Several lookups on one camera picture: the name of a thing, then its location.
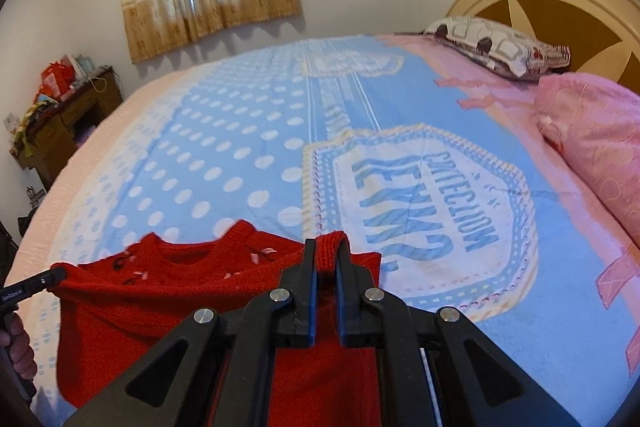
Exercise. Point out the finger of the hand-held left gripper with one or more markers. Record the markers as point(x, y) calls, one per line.
point(47, 279)

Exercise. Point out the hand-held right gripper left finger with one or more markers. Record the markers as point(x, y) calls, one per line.
point(311, 292)

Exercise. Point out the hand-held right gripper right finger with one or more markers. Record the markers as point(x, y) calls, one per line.
point(341, 297)

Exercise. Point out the red knitted embroidered sweater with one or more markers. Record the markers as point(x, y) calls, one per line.
point(150, 332)

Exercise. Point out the person's left hand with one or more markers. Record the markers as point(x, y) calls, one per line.
point(21, 349)

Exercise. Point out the white crown print paper bag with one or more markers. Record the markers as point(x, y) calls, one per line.
point(36, 197)

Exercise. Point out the dark wooden desk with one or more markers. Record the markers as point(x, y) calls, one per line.
point(60, 132)

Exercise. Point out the small white paper bag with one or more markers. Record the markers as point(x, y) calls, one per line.
point(11, 125)

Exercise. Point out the yellow green striped cloth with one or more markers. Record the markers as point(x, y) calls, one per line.
point(35, 117)

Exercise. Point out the blue polka dot bed sheet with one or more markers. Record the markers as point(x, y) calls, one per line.
point(250, 132)

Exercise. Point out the red gift box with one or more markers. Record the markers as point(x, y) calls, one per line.
point(55, 79)

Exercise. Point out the pale pink quilted mattress pad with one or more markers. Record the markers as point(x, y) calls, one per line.
point(145, 92)

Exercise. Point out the white patterned pillow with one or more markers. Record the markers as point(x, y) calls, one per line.
point(490, 42)

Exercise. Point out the folded pink quilt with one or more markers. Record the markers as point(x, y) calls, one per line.
point(595, 132)

